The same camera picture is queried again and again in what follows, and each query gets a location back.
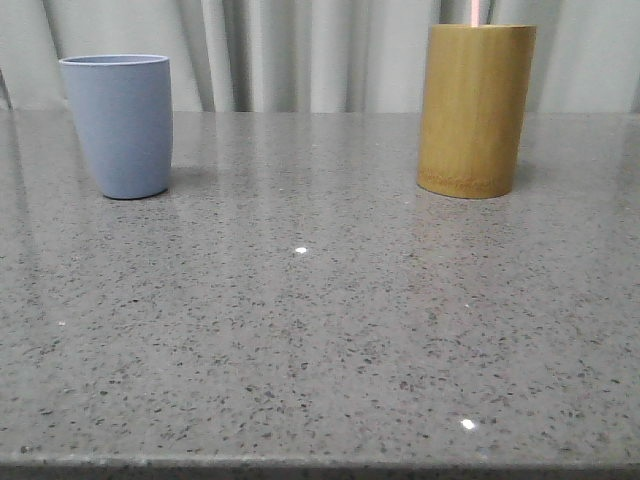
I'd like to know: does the blue plastic cup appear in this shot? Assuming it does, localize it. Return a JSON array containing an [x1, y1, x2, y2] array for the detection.
[[59, 54, 173, 200]]

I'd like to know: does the pink chopstick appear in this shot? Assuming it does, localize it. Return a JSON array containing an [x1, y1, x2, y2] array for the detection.
[[470, 0, 481, 28]]

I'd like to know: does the white pleated curtain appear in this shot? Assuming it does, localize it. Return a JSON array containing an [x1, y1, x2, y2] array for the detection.
[[1, 1, 639, 113]]

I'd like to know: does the bamboo cylindrical holder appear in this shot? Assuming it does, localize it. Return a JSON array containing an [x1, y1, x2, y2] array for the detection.
[[417, 24, 536, 199]]

